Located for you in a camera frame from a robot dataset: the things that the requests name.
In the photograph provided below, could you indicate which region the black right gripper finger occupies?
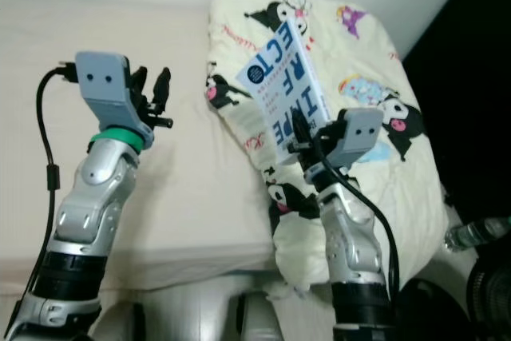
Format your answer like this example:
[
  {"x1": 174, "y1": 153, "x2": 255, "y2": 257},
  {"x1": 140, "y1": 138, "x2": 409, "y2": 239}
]
[{"x1": 290, "y1": 108, "x2": 312, "y2": 152}]

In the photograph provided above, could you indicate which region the cream cartoon print blanket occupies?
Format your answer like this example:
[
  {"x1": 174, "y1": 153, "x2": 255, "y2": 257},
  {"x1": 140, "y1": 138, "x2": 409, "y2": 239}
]
[{"x1": 208, "y1": 0, "x2": 450, "y2": 295}]

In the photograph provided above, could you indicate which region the cream sheeted mattress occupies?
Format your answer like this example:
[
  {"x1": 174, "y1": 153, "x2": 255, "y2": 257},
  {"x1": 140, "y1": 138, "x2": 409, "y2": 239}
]
[{"x1": 0, "y1": 0, "x2": 290, "y2": 295}]

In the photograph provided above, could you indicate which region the black standing fan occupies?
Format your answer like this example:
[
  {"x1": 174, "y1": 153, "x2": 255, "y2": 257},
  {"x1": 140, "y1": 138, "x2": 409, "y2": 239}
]
[{"x1": 466, "y1": 252, "x2": 511, "y2": 341}]

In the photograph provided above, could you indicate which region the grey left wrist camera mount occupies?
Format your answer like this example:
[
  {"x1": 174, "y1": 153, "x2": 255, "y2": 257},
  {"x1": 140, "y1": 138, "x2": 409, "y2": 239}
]
[{"x1": 73, "y1": 50, "x2": 153, "y2": 147}]

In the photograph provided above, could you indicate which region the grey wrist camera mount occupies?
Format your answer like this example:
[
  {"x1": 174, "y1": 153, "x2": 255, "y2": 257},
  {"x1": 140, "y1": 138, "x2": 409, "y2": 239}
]
[
  {"x1": 335, "y1": 106, "x2": 385, "y2": 165},
  {"x1": 73, "y1": 50, "x2": 153, "y2": 147}
]

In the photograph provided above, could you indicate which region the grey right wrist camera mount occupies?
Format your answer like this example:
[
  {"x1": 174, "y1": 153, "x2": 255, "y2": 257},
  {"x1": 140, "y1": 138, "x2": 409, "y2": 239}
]
[{"x1": 335, "y1": 106, "x2": 385, "y2": 165}]

